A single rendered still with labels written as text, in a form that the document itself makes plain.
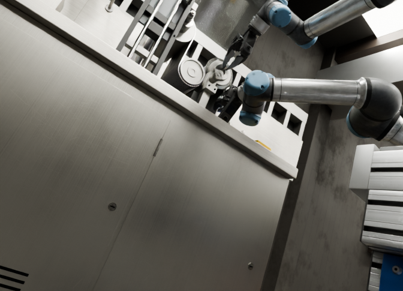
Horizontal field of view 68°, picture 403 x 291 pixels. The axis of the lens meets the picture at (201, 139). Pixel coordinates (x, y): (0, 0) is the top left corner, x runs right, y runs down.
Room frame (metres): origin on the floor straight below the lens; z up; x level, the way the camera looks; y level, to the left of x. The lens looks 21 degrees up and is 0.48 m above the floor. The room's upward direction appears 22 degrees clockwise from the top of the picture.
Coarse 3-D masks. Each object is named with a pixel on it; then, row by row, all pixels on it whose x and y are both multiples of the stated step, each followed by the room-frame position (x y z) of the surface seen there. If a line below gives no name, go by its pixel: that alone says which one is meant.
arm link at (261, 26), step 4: (256, 16) 0.94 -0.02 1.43; (252, 20) 0.96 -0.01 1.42; (256, 20) 0.94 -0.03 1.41; (260, 20) 0.93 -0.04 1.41; (252, 24) 0.96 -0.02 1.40; (256, 24) 0.95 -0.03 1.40; (260, 24) 0.94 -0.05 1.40; (264, 24) 0.94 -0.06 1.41; (256, 28) 0.96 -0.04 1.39; (260, 28) 0.95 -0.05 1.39; (264, 28) 0.96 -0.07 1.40; (260, 32) 0.98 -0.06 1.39
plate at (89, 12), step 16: (80, 0) 1.18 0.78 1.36; (96, 0) 1.20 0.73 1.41; (80, 16) 1.19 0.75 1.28; (96, 16) 1.21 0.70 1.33; (112, 16) 1.24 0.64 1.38; (96, 32) 1.23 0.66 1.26; (112, 32) 1.25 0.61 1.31; (240, 128) 1.61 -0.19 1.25; (256, 128) 1.65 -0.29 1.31; (272, 128) 1.70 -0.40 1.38; (272, 144) 1.72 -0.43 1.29; (288, 144) 1.77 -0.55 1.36; (288, 160) 1.78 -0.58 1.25
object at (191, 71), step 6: (186, 60) 1.08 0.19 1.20; (192, 60) 1.09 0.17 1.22; (180, 66) 1.08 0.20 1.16; (186, 66) 1.09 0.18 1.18; (192, 66) 1.10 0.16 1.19; (198, 66) 1.11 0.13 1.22; (180, 72) 1.08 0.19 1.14; (186, 72) 1.09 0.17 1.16; (192, 72) 1.10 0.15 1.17; (198, 72) 1.11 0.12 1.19; (186, 78) 1.10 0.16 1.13; (192, 78) 1.11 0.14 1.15; (198, 78) 1.12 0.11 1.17; (192, 84) 1.11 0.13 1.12; (198, 84) 1.12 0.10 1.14
